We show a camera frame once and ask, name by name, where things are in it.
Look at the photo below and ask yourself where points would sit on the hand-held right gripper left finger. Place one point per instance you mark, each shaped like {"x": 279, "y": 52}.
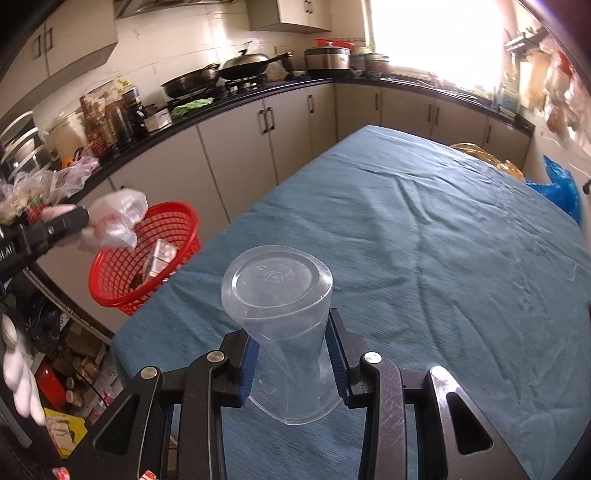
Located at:
{"x": 248, "y": 369}

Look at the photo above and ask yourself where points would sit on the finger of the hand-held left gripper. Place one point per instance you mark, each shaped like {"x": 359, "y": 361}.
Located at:
{"x": 60, "y": 228}

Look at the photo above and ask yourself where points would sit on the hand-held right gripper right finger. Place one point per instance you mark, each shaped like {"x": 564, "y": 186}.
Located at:
{"x": 337, "y": 364}

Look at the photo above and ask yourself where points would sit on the white plastic bag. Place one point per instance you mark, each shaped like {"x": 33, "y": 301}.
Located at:
{"x": 117, "y": 221}

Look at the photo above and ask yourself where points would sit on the clear bag with white items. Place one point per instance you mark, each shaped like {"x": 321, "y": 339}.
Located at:
{"x": 277, "y": 295}

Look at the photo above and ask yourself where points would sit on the red-brown snack packet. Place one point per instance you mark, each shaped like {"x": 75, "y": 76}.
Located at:
{"x": 138, "y": 281}

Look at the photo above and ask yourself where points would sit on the small white carton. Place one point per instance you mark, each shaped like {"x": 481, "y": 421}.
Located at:
{"x": 161, "y": 258}

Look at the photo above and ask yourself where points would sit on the red plastic basket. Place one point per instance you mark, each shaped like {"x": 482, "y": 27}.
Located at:
{"x": 178, "y": 226}

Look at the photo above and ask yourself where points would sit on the person's left hand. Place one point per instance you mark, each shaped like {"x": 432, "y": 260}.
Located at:
{"x": 21, "y": 369}

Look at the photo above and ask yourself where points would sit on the crumpled clear plastic bags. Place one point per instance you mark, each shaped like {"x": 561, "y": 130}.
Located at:
{"x": 60, "y": 180}

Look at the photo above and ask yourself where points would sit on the black plastic bag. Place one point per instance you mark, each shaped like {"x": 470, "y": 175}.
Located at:
{"x": 44, "y": 327}

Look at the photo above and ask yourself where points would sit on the steel dish rack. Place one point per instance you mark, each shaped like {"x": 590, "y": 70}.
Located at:
{"x": 18, "y": 147}

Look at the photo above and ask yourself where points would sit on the white rice cooker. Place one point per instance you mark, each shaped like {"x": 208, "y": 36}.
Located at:
{"x": 64, "y": 136}

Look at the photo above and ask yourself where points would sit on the brown cardboard box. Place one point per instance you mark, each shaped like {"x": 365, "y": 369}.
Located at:
{"x": 85, "y": 341}

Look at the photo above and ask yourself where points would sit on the row of condiment bottles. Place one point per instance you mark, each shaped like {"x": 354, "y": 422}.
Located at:
{"x": 111, "y": 120}

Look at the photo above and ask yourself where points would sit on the blue tablecloth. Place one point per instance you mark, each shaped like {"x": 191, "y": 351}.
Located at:
{"x": 415, "y": 254}

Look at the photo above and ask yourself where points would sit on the red box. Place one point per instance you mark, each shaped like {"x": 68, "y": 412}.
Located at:
{"x": 51, "y": 385}

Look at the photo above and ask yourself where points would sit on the white seasoning container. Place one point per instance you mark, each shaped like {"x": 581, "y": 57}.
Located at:
{"x": 158, "y": 120}

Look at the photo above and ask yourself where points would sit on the green cloth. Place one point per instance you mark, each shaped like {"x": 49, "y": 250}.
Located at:
{"x": 191, "y": 107}

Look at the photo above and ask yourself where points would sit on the yellow printed bag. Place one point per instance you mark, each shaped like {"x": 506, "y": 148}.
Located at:
{"x": 64, "y": 434}

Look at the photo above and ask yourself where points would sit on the steel wok pan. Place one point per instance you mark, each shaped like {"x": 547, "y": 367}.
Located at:
{"x": 189, "y": 81}

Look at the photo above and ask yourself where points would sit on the beige lower kitchen cabinets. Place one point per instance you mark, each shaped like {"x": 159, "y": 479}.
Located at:
{"x": 240, "y": 147}

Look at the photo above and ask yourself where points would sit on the black kitchen countertop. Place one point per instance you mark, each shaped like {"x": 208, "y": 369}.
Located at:
{"x": 231, "y": 99}

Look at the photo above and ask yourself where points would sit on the gas stove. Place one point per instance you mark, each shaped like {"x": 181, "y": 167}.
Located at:
{"x": 240, "y": 85}

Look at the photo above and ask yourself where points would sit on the black wok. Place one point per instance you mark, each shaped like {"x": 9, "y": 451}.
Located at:
{"x": 244, "y": 64}

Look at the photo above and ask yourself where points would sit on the steel range hood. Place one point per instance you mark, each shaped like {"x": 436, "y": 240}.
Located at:
{"x": 180, "y": 5}

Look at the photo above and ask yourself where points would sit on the yellow plastic bag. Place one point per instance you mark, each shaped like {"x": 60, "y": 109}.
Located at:
{"x": 489, "y": 161}

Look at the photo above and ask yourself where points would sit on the blue plastic bag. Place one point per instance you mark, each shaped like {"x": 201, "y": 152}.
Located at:
{"x": 556, "y": 189}

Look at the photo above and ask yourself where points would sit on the steel cooking pot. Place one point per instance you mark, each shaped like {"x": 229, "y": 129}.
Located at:
{"x": 359, "y": 57}
{"x": 378, "y": 65}

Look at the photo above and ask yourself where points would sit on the steel rice cooker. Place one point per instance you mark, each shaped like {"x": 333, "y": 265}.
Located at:
{"x": 328, "y": 61}

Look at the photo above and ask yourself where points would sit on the teal white container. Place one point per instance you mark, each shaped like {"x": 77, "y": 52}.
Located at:
{"x": 510, "y": 94}

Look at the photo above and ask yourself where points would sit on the bright window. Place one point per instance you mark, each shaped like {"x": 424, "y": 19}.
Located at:
{"x": 434, "y": 37}

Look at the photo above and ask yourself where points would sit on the hanging plastic bags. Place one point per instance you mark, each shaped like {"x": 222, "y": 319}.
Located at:
{"x": 561, "y": 92}

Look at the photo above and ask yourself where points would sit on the beige wall cabinet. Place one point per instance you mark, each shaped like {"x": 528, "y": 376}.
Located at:
{"x": 291, "y": 14}
{"x": 64, "y": 41}

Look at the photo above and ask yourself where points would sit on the metal wall rack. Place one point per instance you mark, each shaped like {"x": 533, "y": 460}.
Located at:
{"x": 524, "y": 41}

